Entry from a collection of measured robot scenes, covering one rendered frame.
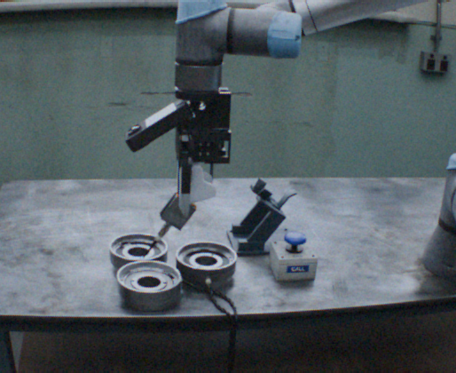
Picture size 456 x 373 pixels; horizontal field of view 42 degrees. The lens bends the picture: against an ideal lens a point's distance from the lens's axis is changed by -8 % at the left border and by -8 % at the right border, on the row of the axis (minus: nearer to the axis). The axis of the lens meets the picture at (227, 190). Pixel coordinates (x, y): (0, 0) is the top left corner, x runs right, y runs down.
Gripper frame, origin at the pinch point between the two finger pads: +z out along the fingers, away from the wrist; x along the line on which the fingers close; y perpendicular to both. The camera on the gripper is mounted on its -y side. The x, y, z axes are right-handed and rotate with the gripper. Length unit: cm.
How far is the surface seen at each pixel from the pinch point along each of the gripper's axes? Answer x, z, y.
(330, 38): 160, -7, 79
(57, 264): 4.1, 12.9, -22.4
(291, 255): -2.6, 8.6, 19.0
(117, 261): -0.3, 10.0, -11.0
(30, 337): 16, 38, -32
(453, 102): 159, 19, 146
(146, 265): -2.6, 9.8, -6.0
